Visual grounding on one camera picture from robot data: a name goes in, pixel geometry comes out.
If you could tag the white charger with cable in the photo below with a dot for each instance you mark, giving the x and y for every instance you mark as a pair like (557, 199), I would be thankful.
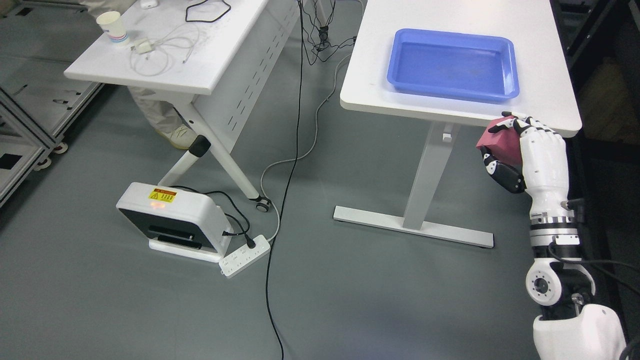
(155, 56)

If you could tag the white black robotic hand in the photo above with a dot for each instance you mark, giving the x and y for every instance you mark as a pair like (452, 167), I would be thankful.
(544, 173)

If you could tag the pink block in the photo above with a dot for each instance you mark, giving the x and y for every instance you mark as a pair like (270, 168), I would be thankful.
(504, 145)

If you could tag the white power strip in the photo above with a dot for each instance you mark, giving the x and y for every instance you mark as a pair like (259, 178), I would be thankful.
(241, 258)

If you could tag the person's legs beige trousers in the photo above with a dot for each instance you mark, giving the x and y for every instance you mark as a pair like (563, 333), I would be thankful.
(160, 114)

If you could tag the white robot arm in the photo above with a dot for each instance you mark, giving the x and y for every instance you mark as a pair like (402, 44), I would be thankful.
(571, 325)

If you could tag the aluminium frame cart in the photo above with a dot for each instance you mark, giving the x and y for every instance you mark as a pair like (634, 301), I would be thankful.
(40, 39)

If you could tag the white paper cup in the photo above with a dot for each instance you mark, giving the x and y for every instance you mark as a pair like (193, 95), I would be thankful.
(111, 24)

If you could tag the blue plastic tray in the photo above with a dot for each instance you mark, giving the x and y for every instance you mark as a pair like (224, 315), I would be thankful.
(453, 65)

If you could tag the white folding table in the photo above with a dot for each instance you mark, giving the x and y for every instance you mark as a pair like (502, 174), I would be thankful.
(216, 90)

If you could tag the white box device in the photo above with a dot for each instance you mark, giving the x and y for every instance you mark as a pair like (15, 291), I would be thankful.
(176, 221)

